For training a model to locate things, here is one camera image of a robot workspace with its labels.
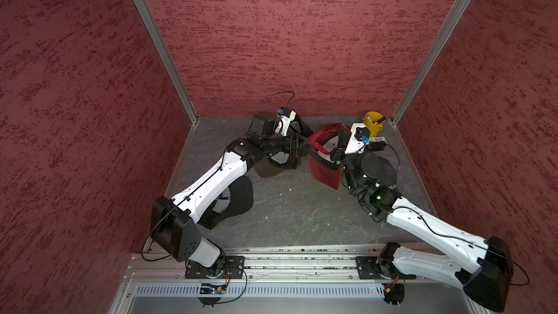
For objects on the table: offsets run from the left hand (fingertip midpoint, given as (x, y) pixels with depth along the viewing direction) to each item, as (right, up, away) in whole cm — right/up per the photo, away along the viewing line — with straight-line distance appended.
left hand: (301, 143), depth 75 cm
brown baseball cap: (-9, -10, +26) cm, 29 cm away
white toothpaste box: (+43, +1, +35) cm, 55 cm away
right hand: (+12, +4, -6) cm, 14 cm away
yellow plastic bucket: (+38, +12, +34) cm, 52 cm away
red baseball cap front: (+9, 0, +9) cm, 12 cm away
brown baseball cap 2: (+5, +6, +29) cm, 30 cm away
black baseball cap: (-26, -24, +15) cm, 38 cm away
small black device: (+41, -2, +32) cm, 52 cm away
